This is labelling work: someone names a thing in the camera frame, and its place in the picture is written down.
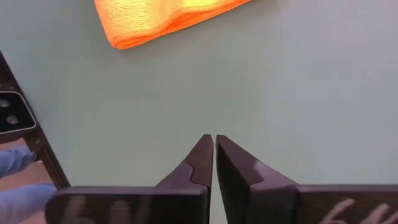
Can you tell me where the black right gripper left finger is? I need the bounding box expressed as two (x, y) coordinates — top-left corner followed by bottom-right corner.
(45, 134), (215, 224)

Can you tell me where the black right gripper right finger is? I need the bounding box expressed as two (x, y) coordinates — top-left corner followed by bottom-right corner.
(215, 134), (398, 224)

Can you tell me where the orange microfiber towel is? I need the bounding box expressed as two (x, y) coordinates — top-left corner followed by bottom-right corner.
(93, 0), (251, 50)

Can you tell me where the green table mat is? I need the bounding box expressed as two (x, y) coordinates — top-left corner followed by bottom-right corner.
(0, 0), (398, 224)

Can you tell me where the person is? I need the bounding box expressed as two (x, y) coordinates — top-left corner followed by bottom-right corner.
(0, 145), (58, 224)

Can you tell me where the black glossy device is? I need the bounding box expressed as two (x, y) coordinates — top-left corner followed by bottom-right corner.
(0, 91), (37, 135)

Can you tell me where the black aluminium table frame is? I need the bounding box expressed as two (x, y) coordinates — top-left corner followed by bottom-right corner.
(0, 51), (71, 190)

